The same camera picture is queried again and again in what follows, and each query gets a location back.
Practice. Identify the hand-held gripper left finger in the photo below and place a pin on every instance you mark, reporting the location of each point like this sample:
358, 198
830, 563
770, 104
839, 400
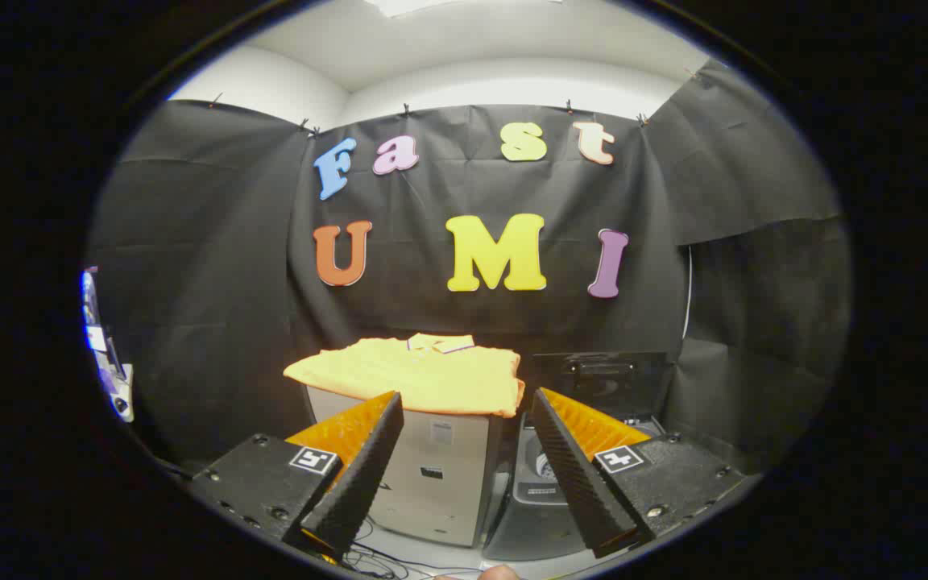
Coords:
363, 475

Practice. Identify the dark washing machine lid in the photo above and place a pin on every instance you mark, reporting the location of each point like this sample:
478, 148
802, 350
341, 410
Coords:
601, 374

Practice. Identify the grey washing machine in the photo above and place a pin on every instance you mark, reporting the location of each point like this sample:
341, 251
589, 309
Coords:
532, 519

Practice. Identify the orange polo shirt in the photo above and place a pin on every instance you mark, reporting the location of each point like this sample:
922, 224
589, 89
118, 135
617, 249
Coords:
424, 379

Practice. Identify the white and blue clutter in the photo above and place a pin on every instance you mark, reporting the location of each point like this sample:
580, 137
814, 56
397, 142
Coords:
109, 379

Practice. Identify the silver grey cabinet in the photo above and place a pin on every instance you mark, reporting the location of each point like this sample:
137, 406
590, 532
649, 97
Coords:
440, 475

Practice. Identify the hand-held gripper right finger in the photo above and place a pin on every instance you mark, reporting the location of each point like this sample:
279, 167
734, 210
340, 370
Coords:
573, 475

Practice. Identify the black backdrop cloth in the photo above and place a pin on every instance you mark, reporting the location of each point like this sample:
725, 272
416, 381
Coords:
222, 266

